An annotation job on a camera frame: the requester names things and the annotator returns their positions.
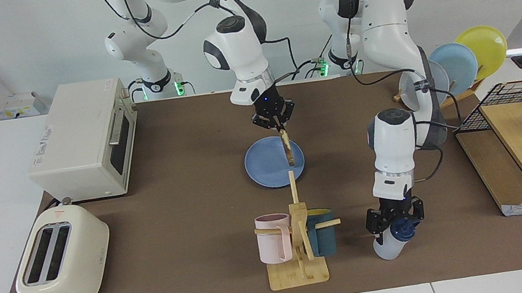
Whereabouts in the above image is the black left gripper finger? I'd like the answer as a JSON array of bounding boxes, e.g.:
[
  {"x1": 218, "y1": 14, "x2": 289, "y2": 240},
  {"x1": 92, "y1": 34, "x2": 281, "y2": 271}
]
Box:
[
  {"x1": 408, "y1": 196, "x2": 428, "y2": 237},
  {"x1": 364, "y1": 207, "x2": 388, "y2": 247}
]

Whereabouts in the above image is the slice of toast bread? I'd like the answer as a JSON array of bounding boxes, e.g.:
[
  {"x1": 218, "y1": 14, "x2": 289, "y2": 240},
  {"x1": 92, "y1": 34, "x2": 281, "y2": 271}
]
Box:
[{"x1": 279, "y1": 129, "x2": 297, "y2": 167}]

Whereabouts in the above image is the squeeze bottle with blue cap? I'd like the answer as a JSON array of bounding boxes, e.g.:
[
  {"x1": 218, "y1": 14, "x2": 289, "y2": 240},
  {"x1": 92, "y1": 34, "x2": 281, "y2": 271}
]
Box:
[{"x1": 371, "y1": 217, "x2": 422, "y2": 262}]

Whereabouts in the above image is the blue round plate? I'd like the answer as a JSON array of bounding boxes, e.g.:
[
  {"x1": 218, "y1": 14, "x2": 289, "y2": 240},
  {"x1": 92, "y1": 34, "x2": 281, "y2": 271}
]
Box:
[{"x1": 241, "y1": 133, "x2": 308, "y2": 191}]

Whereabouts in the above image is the grey plate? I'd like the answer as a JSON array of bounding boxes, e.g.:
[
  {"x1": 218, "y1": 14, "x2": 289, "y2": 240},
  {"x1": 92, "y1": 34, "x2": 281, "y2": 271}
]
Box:
[{"x1": 395, "y1": 58, "x2": 453, "y2": 116}]

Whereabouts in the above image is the wooden plate rack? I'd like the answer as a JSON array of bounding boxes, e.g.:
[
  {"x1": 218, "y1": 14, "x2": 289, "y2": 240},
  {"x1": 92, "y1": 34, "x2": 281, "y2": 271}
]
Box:
[{"x1": 392, "y1": 78, "x2": 489, "y2": 123}]

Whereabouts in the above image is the light blue plate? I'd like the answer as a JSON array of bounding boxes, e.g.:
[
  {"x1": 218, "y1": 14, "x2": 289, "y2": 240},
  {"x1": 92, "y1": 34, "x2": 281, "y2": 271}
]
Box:
[{"x1": 427, "y1": 40, "x2": 482, "y2": 99}]

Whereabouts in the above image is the yellow plate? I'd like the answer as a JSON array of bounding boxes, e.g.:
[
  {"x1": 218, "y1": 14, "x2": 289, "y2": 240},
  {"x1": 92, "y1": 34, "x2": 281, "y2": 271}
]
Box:
[{"x1": 453, "y1": 23, "x2": 512, "y2": 83}]

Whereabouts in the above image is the teal mug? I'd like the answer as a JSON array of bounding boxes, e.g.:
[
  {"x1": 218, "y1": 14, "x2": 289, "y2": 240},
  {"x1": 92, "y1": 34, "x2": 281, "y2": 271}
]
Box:
[{"x1": 305, "y1": 207, "x2": 340, "y2": 259}]

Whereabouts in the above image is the wooden mug tree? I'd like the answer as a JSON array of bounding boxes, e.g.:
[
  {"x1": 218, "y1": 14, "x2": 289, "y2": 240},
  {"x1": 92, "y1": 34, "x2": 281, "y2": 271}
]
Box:
[{"x1": 248, "y1": 165, "x2": 349, "y2": 293}]

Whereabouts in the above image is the pink mug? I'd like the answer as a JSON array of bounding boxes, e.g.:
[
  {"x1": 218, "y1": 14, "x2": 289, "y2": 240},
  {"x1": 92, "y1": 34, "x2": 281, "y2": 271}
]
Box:
[{"x1": 254, "y1": 212, "x2": 296, "y2": 266}]

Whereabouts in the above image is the brown table mat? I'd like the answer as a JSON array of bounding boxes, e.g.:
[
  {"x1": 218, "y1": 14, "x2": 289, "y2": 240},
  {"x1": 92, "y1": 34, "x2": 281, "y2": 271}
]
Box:
[{"x1": 0, "y1": 54, "x2": 522, "y2": 293}]

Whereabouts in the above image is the white toaster oven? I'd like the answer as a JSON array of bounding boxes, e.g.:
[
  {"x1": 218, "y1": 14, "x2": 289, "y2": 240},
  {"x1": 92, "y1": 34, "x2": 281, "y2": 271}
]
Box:
[{"x1": 18, "y1": 75, "x2": 148, "y2": 207}]

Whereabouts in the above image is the cream two-slot toaster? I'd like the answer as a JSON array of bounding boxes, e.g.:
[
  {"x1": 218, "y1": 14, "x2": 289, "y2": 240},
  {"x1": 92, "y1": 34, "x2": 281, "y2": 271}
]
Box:
[{"x1": 6, "y1": 200, "x2": 118, "y2": 293}]

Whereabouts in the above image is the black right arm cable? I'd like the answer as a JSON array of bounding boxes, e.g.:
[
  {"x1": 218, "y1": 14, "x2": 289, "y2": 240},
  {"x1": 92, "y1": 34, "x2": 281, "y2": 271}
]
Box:
[{"x1": 96, "y1": 0, "x2": 303, "y2": 103}]

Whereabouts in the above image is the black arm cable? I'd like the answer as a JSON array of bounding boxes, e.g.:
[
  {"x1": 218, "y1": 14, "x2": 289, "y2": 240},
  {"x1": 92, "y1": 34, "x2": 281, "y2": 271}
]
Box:
[
  {"x1": 96, "y1": 0, "x2": 303, "y2": 103},
  {"x1": 337, "y1": 0, "x2": 467, "y2": 190}
]

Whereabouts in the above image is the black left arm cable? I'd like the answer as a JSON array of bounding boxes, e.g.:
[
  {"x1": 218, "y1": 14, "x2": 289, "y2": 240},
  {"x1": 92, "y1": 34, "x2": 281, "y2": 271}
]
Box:
[{"x1": 337, "y1": 0, "x2": 467, "y2": 190}]

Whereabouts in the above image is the wooden shelf with wire basket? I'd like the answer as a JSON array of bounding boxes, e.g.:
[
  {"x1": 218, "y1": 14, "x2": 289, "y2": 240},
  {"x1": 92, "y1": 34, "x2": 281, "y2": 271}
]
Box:
[{"x1": 448, "y1": 81, "x2": 522, "y2": 222}]

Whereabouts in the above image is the toaster power cord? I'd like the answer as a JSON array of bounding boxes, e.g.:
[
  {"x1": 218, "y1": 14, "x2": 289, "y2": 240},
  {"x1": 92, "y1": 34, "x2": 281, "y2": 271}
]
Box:
[{"x1": 41, "y1": 196, "x2": 74, "y2": 212}]

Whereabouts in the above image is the white wall socket box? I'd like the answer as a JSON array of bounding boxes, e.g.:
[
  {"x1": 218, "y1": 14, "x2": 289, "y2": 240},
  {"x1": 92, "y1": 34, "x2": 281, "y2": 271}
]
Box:
[{"x1": 0, "y1": 91, "x2": 41, "y2": 121}]

